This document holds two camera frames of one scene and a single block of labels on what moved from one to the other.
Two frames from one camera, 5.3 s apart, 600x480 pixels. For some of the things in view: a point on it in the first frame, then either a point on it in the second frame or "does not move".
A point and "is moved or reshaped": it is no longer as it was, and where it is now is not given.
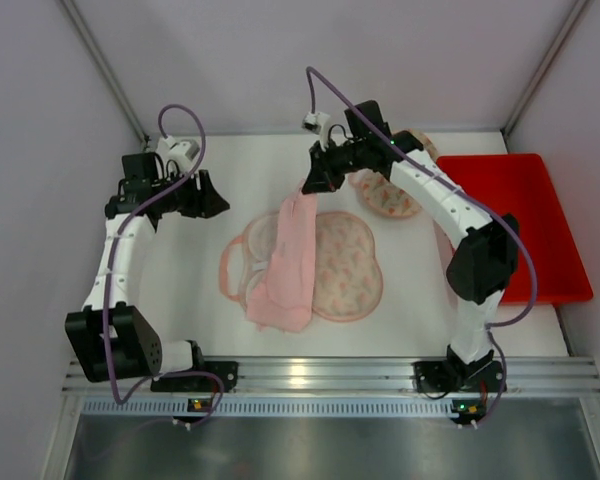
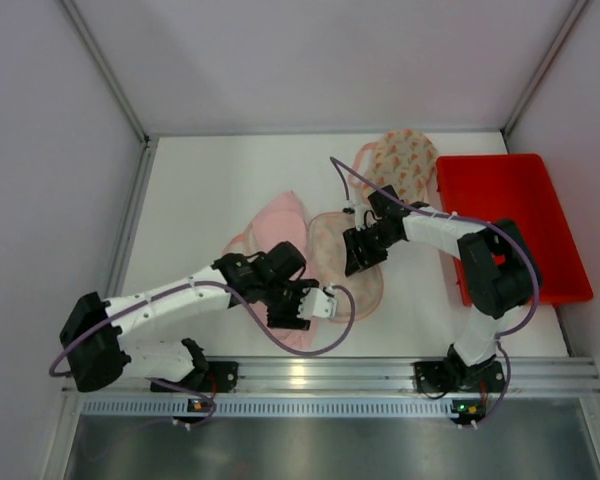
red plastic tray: x=518 y=187 does not move
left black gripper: x=198 y=193 to x=287 y=307
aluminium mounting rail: x=367 y=377 does not move
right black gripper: x=323 y=163 to x=362 y=245
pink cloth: x=282 y=298 is moved or reshaped
